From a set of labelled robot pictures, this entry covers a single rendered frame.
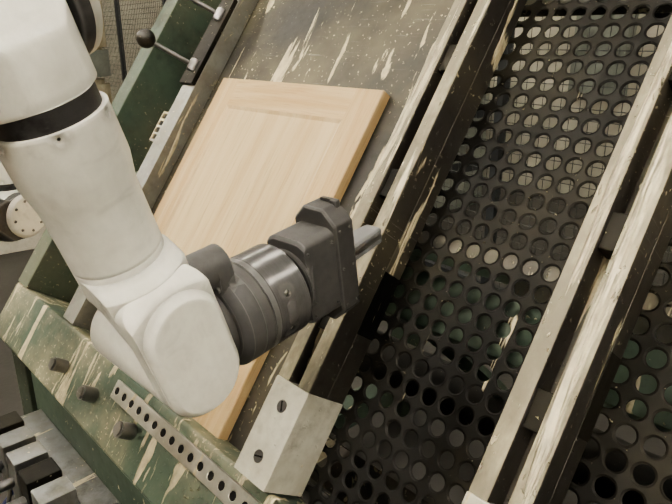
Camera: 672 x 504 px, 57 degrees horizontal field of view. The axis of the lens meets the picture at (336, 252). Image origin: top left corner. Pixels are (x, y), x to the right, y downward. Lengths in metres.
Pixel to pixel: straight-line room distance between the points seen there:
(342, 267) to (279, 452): 0.27
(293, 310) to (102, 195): 0.20
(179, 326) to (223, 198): 0.69
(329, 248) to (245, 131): 0.61
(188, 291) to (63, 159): 0.12
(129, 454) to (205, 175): 0.50
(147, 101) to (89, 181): 1.15
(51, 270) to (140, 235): 1.10
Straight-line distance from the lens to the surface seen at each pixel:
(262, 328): 0.51
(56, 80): 0.38
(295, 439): 0.77
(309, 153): 1.00
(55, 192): 0.40
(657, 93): 0.70
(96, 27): 0.43
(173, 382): 0.45
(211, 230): 1.09
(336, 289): 0.59
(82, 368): 1.20
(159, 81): 1.55
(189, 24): 1.60
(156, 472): 0.96
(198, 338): 0.45
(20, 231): 1.19
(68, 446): 1.24
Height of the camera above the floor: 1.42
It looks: 19 degrees down
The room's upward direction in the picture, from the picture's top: straight up
